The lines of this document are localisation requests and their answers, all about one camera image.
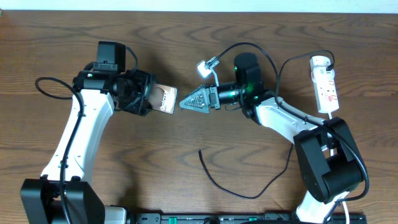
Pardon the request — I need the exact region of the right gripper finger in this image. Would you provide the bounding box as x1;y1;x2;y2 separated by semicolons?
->
179;93;209;113
185;84;209;101

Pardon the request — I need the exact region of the bronze Galaxy smartphone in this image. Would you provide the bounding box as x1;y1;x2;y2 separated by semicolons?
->
149;83;178;114

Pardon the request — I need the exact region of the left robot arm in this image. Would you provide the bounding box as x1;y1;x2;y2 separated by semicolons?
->
20;41;155;223

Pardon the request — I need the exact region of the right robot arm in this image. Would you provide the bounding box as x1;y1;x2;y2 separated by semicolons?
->
179;53;369;223

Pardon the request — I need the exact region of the white USB charger plug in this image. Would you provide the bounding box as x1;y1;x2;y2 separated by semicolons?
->
310;55;334;71

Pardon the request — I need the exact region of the white power strip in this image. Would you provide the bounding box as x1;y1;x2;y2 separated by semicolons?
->
311;67;339;114

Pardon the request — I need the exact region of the black USB charging cable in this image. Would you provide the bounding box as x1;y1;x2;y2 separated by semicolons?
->
198;50;336;200

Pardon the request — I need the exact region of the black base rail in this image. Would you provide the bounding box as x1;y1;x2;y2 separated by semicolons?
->
104;205;368;224

